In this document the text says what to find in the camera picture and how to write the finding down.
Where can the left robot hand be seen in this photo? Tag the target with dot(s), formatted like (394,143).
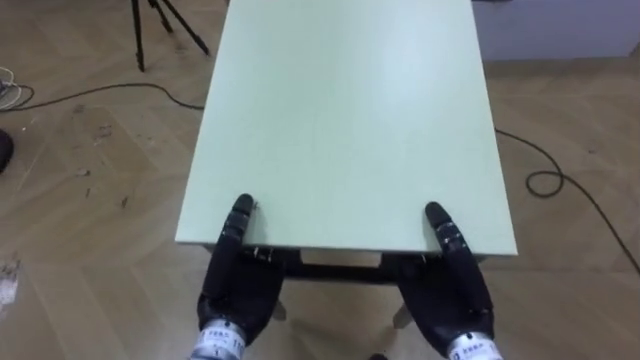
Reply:
(240,290)

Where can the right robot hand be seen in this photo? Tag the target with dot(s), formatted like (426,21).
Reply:
(445,295)

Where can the white table with black legs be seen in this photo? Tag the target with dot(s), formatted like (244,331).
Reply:
(345,125)

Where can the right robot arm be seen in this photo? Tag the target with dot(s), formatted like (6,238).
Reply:
(475,350)

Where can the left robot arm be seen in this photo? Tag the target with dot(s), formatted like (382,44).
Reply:
(217,345)

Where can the black rounded object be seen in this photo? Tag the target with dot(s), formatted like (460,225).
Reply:
(4,150)

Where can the black tripod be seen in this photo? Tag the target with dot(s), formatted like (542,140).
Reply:
(138,35)

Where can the grey bed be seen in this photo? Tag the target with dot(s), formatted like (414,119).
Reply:
(550,30)

